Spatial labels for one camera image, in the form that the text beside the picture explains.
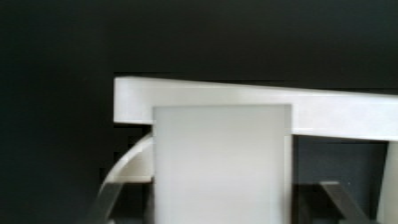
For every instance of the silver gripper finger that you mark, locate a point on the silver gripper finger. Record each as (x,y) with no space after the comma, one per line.
(354,216)

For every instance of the white stool leg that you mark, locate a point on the white stool leg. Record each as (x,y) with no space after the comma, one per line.
(223,164)

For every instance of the white front fence rail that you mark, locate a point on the white front fence rail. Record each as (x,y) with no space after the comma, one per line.
(388,203)

